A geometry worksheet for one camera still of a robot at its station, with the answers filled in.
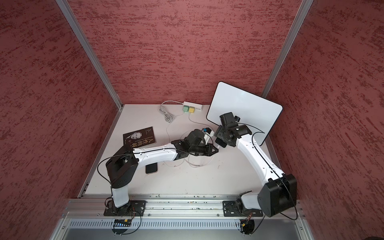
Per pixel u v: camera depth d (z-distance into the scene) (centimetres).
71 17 74
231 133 56
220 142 75
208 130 77
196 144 67
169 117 110
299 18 74
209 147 71
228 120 62
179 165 89
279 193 40
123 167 48
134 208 73
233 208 74
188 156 67
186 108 117
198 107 118
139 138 100
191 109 117
